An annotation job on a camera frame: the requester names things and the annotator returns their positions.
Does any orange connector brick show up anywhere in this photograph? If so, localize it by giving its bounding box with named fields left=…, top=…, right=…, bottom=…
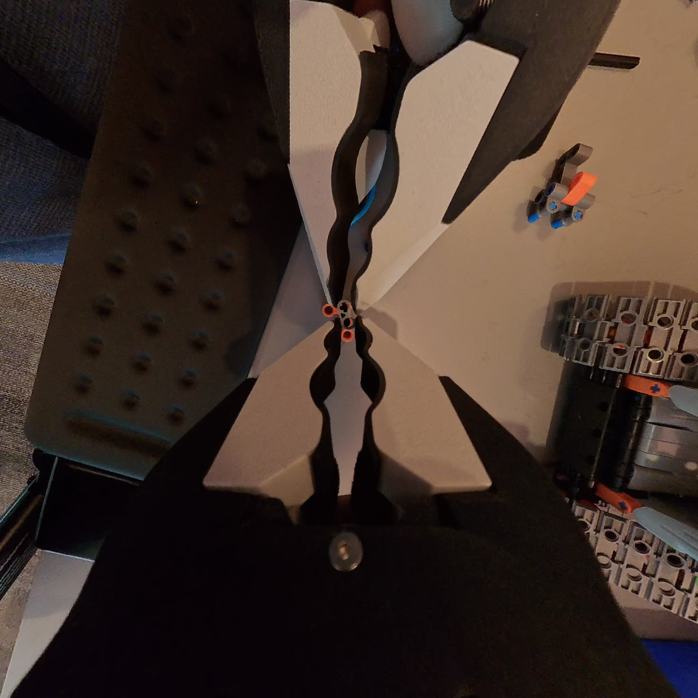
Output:
left=562, top=172, right=597, bottom=207

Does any orange multi-hole connector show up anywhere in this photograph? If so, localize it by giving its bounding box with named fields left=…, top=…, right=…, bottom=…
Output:
left=322, top=304, right=356, bottom=343

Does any small dark grey connector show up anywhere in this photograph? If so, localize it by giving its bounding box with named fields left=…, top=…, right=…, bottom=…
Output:
left=526, top=182, right=595, bottom=230

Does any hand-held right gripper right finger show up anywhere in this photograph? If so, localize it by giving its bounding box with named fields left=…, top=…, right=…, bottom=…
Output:
left=353, top=319, right=492, bottom=523

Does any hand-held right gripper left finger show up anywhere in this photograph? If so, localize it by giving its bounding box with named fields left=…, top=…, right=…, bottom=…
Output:
left=203, top=319, right=345, bottom=525

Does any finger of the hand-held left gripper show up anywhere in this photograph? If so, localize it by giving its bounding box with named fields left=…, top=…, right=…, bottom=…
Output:
left=354, top=41, right=520, bottom=307
left=288, top=0, right=390, bottom=301

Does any black dimpled pad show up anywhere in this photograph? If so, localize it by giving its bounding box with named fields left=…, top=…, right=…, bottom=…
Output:
left=24, top=0, right=306, bottom=481

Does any partly built toy robot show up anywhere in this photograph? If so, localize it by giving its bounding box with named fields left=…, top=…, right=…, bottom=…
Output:
left=551, top=284, right=698, bottom=625

